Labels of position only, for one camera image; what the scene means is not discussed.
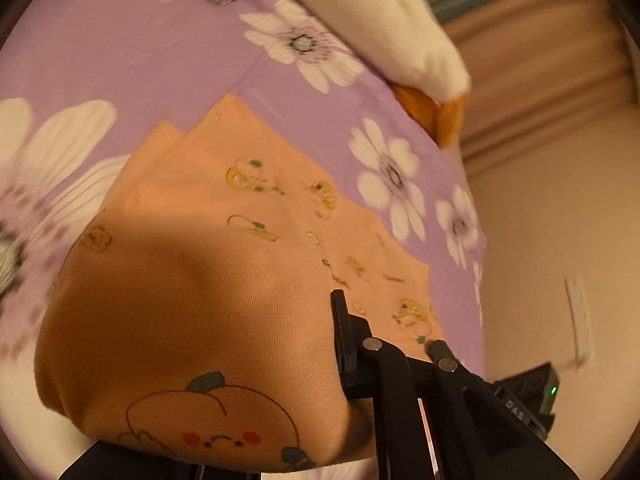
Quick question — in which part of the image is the peach cartoon print garment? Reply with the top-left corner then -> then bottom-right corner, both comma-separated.
35,94 -> 440,472

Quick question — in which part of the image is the white orange plush goose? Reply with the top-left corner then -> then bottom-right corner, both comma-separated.
299,0 -> 471,148

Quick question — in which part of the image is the purple floral bed sheet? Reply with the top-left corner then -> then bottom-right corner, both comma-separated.
1,0 -> 486,479

